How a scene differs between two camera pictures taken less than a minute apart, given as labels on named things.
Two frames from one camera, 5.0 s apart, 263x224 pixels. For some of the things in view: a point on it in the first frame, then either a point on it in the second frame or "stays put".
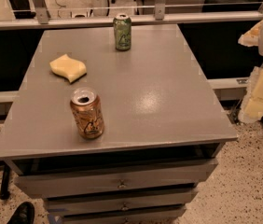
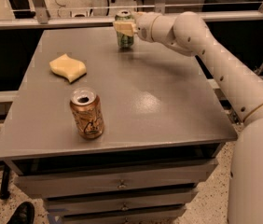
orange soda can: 88,111 stays put
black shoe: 24,214 stays put
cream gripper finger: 251,37 -> 145,22
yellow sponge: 68,67 stays put
